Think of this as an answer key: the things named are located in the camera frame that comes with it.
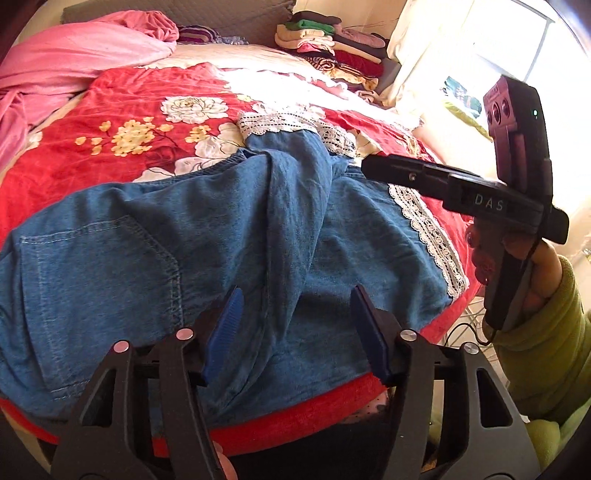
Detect cream curtain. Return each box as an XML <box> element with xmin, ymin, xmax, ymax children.
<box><xmin>382</xmin><ymin>0</ymin><xmax>467</xmax><ymax>114</ymax></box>

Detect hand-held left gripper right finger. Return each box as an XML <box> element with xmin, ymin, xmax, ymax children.
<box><xmin>349</xmin><ymin>285</ymin><xmax>542</xmax><ymax>480</ymax></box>

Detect green cloth on window sill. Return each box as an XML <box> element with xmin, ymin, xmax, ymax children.
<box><xmin>442</xmin><ymin>75</ymin><xmax>492</xmax><ymax>139</ymax></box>

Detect pink blanket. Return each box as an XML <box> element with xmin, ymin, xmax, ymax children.
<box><xmin>0</xmin><ymin>10</ymin><xmax>180</xmax><ymax>163</ymax></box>

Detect purple striped cloth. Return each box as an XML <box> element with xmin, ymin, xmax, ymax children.
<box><xmin>177</xmin><ymin>25</ymin><xmax>222</xmax><ymax>45</ymax></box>

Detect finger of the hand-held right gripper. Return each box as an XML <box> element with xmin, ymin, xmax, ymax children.
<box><xmin>361</xmin><ymin>154</ymin><xmax>451</xmax><ymax>204</ymax></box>

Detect person's green sleeved right forearm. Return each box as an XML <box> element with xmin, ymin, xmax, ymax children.
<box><xmin>482</xmin><ymin>254</ymin><xmax>591</xmax><ymax>428</ymax></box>

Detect black cable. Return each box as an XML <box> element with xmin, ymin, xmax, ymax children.
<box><xmin>442</xmin><ymin>320</ymin><xmax>497</xmax><ymax>348</ymax></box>

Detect red floral blanket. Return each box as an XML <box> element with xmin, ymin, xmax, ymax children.
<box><xmin>0</xmin><ymin>62</ymin><xmax>484</xmax><ymax>459</ymax></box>

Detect person's left hand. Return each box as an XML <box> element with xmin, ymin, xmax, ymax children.
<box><xmin>212</xmin><ymin>440</ymin><xmax>239</xmax><ymax>480</ymax></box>

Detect blue denim pants with lace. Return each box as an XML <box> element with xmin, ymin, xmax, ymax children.
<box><xmin>0</xmin><ymin>108</ymin><xmax>470</xmax><ymax>428</ymax></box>

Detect grey quilted headboard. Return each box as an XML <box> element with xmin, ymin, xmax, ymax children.
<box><xmin>62</xmin><ymin>0</ymin><xmax>297</xmax><ymax>45</ymax></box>

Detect stack of folded clothes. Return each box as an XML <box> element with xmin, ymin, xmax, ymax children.
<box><xmin>276</xmin><ymin>10</ymin><xmax>392</xmax><ymax>106</ymax></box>

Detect person's right hand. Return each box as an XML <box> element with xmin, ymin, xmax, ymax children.
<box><xmin>465</xmin><ymin>220</ymin><xmax>563</xmax><ymax>334</ymax></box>

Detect window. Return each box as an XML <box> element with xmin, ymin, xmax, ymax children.
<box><xmin>443</xmin><ymin>0</ymin><xmax>591</xmax><ymax>222</ymax></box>

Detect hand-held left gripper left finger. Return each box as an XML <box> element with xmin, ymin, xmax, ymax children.
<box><xmin>50</xmin><ymin>286</ymin><xmax>245</xmax><ymax>480</ymax></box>

